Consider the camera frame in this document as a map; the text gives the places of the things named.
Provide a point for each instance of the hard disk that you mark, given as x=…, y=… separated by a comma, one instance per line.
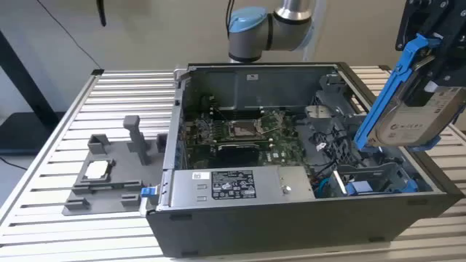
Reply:
x=400, y=128

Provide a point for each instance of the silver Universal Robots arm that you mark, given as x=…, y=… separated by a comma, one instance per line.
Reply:
x=251, y=41

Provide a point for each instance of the metal disk bay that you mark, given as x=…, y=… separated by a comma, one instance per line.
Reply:
x=386, y=170

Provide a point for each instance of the empty blue disk carrier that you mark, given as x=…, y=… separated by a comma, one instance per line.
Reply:
x=358, y=189

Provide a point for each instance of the RAM slot with white clip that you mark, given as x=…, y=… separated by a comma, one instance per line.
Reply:
x=240, y=139
x=240, y=143

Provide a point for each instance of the grey metal drive cage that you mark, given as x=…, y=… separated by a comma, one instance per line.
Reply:
x=320, y=112

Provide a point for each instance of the green motherboard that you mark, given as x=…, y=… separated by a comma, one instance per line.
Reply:
x=286, y=155

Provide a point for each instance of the CPU socket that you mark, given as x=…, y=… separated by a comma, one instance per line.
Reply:
x=242, y=128

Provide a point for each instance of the black rectangular board cover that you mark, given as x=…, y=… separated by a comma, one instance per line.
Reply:
x=238, y=155

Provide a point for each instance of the black open PC case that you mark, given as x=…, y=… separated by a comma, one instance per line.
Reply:
x=272, y=232

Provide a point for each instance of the silver power supply unit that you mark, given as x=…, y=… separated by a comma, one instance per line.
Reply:
x=188, y=188

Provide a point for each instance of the blue case latch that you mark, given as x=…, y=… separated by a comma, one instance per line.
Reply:
x=147, y=191

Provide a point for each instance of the silver CPU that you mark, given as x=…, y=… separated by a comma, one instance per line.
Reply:
x=96, y=169

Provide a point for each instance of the grey parts rack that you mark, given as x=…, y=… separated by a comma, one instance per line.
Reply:
x=108, y=196

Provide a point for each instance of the black monitor stand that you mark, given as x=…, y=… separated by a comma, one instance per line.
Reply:
x=21, y=131

